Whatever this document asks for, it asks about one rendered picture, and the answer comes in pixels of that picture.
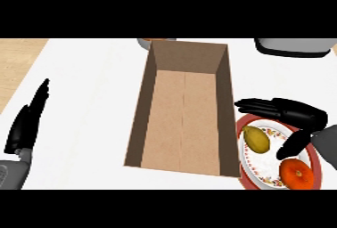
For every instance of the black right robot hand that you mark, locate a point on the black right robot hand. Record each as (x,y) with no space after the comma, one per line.
(293,114)

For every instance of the red rimmed floral plate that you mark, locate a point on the red rimmed floral plate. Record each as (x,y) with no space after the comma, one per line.
(263,160)

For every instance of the orange fruit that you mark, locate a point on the orange fruit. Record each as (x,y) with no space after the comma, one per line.
(297,174)

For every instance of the grey and black appliance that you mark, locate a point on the grey and black appliance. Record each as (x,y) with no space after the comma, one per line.
(293,47)

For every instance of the yellow lemon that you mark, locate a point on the yellow lemon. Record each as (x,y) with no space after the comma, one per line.
(256,139)

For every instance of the grey bowl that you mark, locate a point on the grey bowl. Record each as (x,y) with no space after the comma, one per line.
(147,43)

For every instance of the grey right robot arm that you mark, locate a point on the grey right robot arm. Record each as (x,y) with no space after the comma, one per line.
(327,144)

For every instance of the brown cardboard box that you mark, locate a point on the brown cardboard box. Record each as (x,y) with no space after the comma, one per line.
(187,107)

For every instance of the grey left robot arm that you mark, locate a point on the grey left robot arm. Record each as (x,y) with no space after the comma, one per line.
(14,172)

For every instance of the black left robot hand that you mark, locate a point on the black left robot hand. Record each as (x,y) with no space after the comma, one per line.
(27,124)

